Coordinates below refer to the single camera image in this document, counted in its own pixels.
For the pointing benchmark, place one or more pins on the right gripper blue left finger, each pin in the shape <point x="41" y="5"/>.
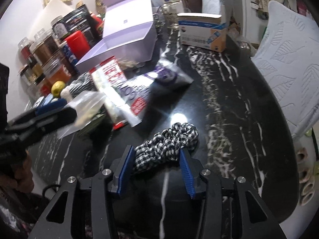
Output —
<point x="124" y="169"/>

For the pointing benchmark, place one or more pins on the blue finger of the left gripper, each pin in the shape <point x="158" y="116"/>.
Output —
<point x="54" y="105"/>
<point x="56" y="119"/>

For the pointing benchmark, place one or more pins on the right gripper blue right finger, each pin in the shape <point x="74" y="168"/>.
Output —
<point x="185" y="163"/>

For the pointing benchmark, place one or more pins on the clear plastic bag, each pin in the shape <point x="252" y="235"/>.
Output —
<point x="87" y="104"/>

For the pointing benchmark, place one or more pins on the black white gingham scrunchie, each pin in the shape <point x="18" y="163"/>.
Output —
<point x="164" y="147"/>

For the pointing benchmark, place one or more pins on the red white snack packet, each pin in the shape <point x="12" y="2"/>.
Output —
<point x="105" y="76"/>

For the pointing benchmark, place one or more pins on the purple white snack bag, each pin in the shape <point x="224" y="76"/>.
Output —
<point x="138" y="91"/>

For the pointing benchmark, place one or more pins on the yellow lemon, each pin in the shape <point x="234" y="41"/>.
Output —
<point x="57" y="88"/>

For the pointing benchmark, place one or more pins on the striped grey cloth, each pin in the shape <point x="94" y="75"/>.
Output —
<point x="83" y="83"/>

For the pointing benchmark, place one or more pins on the amber plastic jar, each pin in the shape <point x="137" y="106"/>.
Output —
<point x="55" y="70"/>

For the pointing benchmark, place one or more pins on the red canister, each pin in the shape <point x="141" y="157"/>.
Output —
<point x="78" y="44"/>

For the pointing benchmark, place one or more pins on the dark label plastic jar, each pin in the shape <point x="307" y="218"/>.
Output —
<point x="59" y="27"/>

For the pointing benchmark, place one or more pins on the black coffee pouch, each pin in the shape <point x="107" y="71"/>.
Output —
<point x="80" y="19"/>

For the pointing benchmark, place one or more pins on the white foam board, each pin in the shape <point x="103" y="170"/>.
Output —
<point x="54" y="9"/>

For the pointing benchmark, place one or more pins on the lavender gift box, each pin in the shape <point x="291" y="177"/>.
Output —
<point x="129" y="34"/>

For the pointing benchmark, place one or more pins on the woven straw fan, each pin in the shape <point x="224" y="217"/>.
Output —
<point x="100" y="7"/>

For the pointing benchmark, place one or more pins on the blue white cardboard box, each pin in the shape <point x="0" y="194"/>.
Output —
<point x="207" y="31"/>

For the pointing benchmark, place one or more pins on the near light blue cushioned chair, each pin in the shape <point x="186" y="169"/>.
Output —
<point x="287" y="58"/>

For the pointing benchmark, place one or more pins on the light blue cushioned chair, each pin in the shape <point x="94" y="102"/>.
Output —
<point x="218" y="7"/>
<point x="287" y="58"/>

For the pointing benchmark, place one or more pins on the far light blue cushioned chair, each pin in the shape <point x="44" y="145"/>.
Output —
<point x="218" y="7"/>

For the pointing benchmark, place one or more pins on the white water bottle with handle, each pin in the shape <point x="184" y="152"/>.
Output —
<point x="170" y="11"/>

